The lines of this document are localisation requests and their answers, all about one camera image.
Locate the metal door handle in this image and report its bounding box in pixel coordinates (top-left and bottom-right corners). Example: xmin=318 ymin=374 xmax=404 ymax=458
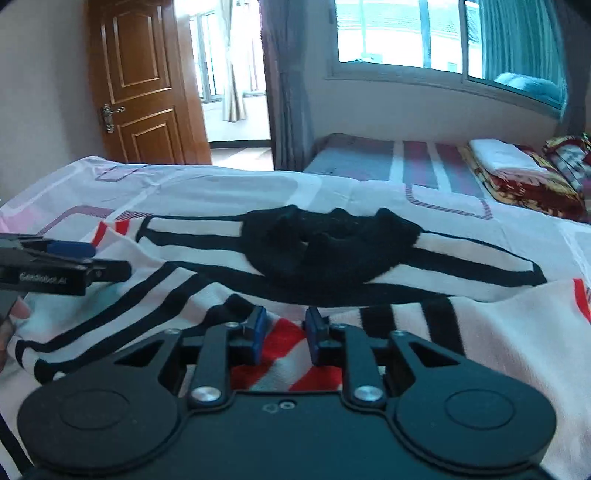
xmin=100 ymin=104 xmax=125 ymax=134

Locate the striped knit sweater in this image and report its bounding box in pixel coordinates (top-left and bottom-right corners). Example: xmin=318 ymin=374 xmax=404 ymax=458
xmin=8 ymin=206 xmax=590 ymax=388

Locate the grey curtain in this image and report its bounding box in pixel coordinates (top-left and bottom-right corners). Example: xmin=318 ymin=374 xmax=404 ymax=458
xmin=550 ymin=1 xmax=590 ymax=135
xmin=259 ymin=0 xmax=314 ymax=172

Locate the grey left curtain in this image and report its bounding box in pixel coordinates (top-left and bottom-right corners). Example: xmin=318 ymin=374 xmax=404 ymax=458
xmin=259 ymin=0 xmax=314 ymax=172

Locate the grey right curtain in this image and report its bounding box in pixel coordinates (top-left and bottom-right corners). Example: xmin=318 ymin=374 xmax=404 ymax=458
xmin=550 ymin=1 xmax=590 ymax=135

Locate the wooden door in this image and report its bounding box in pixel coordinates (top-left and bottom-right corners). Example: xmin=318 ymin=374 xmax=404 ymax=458
xmin=87 ymin=1 xmax=211 ymax=165

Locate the low striped side mattress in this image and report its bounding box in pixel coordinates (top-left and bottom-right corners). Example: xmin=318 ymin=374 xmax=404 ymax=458
xmin=304 ymin=133 xmax=490 ymax=198

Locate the large window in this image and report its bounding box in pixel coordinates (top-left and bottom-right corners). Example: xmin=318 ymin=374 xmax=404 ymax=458
xmin=331 ymin=1 xmax=566 ymax=110

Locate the person's left hand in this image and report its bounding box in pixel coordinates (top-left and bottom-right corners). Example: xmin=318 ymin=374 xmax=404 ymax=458
xmin=0 ymin=297 xmax=31 ymax=371

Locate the balcony light curtain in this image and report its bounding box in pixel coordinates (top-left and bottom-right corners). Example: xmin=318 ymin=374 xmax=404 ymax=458
xmin=218 ymin=0 xmax=246 ymax=123

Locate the striped pillow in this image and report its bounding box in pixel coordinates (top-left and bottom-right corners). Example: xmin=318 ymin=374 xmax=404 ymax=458
xmin=543 ymin=133 xmax=590 ymax=209

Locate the blue bedding outside window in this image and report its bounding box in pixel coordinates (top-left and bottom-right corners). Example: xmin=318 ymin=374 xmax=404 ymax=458
xmin=495 ymin=72 xmax=563 ymax=108

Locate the patterned bed sheet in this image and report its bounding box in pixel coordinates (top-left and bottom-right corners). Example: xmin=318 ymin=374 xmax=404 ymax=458
xmin=1 ymin=157 xmax=590 ymax=479

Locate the folded red patterned blanket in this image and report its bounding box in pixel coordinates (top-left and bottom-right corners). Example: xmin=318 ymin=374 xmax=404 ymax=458
xmin=462 ymin=139 xmax=586 ymax=222

